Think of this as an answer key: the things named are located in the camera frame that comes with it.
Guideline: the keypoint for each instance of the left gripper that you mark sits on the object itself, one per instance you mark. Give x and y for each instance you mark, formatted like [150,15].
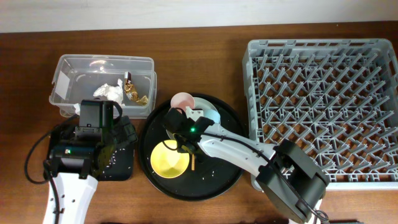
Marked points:
[124,134]

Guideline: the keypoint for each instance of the grey dishwasher rack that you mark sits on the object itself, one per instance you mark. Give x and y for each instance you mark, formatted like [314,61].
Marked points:
[335,98]

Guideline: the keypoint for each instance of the clear plastic bin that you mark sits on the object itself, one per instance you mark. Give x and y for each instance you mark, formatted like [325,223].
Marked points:
[77,76]

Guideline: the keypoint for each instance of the black rectangular tray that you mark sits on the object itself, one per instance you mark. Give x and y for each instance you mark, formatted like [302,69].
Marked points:
[124,165]

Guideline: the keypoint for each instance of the gold foil wrapper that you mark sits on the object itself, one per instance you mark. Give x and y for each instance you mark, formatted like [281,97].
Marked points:
[131,92]

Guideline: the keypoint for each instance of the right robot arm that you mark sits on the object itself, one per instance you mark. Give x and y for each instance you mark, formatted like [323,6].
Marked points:
[284,172]

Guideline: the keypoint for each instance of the round black tray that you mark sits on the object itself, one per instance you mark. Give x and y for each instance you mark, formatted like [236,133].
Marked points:
[210,178]

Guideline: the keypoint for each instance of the light blue cup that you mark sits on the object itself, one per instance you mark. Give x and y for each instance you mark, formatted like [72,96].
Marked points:
[213,115]

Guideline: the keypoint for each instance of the wooden chopstick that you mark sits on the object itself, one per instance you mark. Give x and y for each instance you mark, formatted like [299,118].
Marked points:
[193,162]

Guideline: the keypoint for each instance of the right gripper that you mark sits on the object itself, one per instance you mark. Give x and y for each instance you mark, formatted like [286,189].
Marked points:
[180,141]

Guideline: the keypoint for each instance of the grey plate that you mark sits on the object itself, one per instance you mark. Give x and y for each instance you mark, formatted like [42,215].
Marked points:
[202,104]

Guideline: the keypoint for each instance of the yellow bowl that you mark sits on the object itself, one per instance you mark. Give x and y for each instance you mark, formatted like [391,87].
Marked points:
[166,161]

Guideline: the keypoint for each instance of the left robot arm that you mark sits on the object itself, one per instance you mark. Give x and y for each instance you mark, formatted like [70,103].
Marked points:
[81,157]

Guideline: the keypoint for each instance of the pink cup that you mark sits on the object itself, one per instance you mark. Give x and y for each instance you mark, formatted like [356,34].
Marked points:
[182,100]

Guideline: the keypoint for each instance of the white tissue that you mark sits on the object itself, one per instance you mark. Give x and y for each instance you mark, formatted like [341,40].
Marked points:
[113,93]

